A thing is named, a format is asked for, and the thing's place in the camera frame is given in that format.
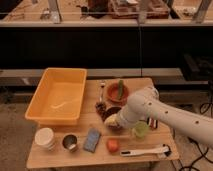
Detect red apple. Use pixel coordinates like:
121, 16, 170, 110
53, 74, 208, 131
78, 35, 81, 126
106, 139, 119, 153

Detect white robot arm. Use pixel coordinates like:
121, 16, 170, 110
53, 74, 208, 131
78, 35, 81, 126
104, 86, 213, 148

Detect yellow plastic tray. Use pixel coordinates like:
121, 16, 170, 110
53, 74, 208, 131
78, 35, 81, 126
25, 68, 87, 125

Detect dark purple bowl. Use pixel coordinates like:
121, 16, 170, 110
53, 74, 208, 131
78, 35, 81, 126
104, 107, 121, 129

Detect brown pine cone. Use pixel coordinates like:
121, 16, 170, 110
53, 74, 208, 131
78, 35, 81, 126
95, 102, 106, 115

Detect small green cup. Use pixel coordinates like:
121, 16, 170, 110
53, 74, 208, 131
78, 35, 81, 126
132, 121, 149, 138

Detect blue sponge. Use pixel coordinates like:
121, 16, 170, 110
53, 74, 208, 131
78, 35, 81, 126
83, 128, 101, 153

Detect orange clay bowl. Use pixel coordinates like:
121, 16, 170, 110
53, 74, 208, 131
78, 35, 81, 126
107, 83, 129, 103

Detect wooden table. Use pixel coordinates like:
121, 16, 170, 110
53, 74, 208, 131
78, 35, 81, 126
27, 80, 179, 169

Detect striped black red block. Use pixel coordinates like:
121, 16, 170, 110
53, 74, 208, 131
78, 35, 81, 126
147, 118, 158, 129

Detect green pepper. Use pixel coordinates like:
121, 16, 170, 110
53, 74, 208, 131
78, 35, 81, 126
117, 80, 124, 100

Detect metal cup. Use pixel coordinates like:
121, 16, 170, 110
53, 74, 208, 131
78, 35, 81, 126
62, 134, 77, 151

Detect white paper cup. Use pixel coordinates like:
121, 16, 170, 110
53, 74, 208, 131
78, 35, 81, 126
34, 128, 55, 149

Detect white handled brush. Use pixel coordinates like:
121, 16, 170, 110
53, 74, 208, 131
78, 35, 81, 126
120, 144, 171, 157

